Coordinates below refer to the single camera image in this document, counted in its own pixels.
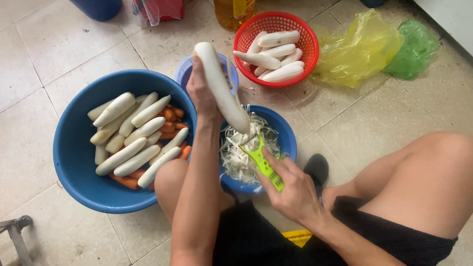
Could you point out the person's left hand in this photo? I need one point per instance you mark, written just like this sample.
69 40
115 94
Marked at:
201 92

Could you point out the person's right hand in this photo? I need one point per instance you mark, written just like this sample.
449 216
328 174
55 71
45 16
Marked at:
295 192

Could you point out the long white peeled radish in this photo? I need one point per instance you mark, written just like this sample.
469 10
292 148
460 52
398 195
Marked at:
221 88

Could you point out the green plastic peeler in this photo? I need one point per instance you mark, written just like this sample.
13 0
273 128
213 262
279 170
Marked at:
264 164

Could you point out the small light blue bowl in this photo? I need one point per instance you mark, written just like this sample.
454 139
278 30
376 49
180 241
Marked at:
183 74

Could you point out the black slipper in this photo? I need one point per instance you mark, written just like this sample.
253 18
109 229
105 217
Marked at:
317 168

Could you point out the pile of orange carrots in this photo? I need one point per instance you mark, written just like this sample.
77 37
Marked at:
170 122

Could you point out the yellow stool edge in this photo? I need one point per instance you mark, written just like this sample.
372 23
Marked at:
298 237

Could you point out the person's black shorts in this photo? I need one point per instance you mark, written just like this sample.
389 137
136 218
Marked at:
258 244

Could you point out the heap of radish shreds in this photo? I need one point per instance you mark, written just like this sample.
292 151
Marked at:
236 162

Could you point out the heap of peeled radishes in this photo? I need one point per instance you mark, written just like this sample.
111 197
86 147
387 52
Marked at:
277 55

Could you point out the cooking oil bottle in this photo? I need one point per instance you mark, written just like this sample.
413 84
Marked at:
233 13

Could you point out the red packet in clear plastic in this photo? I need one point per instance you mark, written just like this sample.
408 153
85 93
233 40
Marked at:
162 9

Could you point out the pile of white radishes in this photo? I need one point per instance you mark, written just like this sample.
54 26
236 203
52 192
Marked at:
125 144

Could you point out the person's left leg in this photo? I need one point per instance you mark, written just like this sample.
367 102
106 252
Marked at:
168 184

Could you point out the person's leg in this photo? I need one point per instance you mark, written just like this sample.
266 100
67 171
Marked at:
414 184
168 184

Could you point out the person's right leg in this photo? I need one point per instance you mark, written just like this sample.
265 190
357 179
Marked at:
414 184

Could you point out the red plastic basket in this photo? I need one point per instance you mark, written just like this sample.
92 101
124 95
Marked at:
312 48

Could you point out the dark blue bucket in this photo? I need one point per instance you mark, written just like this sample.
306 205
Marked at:
98 8

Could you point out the large blue plastic basin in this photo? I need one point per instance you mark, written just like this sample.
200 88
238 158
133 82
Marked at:
74 155

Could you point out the yellow plastic bag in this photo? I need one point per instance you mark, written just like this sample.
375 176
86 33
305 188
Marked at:
354 51

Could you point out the green plastic bag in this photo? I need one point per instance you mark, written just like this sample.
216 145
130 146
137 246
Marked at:
414 51

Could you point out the white cabinet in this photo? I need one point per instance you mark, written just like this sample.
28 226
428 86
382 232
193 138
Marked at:
449 20

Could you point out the metal stool leg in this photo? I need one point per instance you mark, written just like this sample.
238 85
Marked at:
16 236

